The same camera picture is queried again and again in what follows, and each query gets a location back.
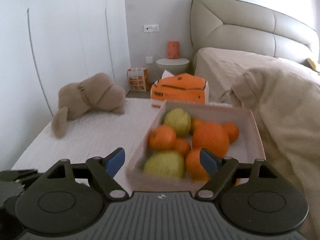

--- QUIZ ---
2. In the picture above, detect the pink cardboard box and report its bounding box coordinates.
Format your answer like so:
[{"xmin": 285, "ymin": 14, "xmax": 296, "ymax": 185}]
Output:
[{"xmin": 125, "ymin": 99, "xmax": 266, "ymax": 193}]

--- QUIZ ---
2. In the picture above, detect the large orange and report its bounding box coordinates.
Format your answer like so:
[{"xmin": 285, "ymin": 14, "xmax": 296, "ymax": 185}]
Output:
[{"xmin": 191, "ymin": 122, "xmax": 229, "ymax": 158}]

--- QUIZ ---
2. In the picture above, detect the small orange mandarin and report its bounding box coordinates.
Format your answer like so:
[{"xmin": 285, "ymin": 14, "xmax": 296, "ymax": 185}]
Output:
[{"xmin": 222, "ymin": 122, "xmax": 240, "ymax": 144}]

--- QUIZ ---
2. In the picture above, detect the green guava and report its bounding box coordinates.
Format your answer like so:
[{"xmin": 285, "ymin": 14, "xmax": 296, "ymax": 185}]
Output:
[
  {"xmin": 143, "ymin": 150, "xmax": 185, "ymax": 179},
  {"xmin": 163, "ymin": 108, "xmax": 191, "ymax": 137}
]

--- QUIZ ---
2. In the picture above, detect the white lace tablecloth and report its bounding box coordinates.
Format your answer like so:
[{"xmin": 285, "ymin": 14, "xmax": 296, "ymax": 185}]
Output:
[{"xmin": 11, "ymin": 97, "xmax": 235, "ymax": 193}]

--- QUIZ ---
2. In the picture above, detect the small mandarin in box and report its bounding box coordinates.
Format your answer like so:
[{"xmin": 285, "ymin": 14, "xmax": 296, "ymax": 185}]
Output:
[{"xmin": 190, "ymin": 118, "xmax": 204, "ymax": 133}]

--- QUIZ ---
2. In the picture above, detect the brown plush dog toy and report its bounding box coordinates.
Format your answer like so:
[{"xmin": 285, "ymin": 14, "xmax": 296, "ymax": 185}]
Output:
[{"xmin": 51, "ymin": 73, "xmax": 126, "ymax": 138}]

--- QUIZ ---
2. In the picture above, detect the beige blanket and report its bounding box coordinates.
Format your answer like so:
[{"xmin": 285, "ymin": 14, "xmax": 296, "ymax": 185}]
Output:
[{"xmin": 219, "ymin": 67, "xmax": 319, "ymax": 239}]

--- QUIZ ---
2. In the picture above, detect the orange white tissue box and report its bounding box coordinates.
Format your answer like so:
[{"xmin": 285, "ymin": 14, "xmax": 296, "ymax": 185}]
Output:
[{"xmin": 150, "ymin": 70, "xmax": 209, "ymax": 107}]

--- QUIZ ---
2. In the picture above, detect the bed with beige sheet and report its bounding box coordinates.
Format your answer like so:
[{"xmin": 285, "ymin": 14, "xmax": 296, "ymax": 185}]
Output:
[{"xmin": 194, "ymin": 47, "xmax": 319, "ymax": 103}]

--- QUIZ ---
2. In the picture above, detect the round white side table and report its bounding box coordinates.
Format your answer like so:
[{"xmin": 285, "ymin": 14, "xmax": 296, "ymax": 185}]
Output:
[{"xmin": 156, "ymin": 58, "xmax": 190, "ymax": 75}]

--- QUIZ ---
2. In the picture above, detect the orange figurine toy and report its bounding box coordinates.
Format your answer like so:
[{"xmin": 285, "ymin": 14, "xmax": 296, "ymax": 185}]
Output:
[{"xmin": 167, "ymin": 41, "xmax": 180, "ymax": 59}]

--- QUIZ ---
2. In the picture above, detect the beige upholstered headboard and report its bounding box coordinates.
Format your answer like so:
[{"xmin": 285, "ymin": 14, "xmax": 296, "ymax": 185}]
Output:
[{"xmin": 190, "ymin": 0, "xmax": 319, "ymax": 64}]

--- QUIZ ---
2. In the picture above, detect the white wall switch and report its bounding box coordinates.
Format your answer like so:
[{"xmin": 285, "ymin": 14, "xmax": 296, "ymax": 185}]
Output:
[{"xmin": 145, "ymin": 56, "xmax": 153, "ymax": 64}]

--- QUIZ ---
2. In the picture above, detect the white wall socket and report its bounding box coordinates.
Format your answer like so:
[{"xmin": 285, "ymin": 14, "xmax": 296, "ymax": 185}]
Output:
[{"xmin": 143, "ymin": 24, "xmax": 159, "ymax": 33}]

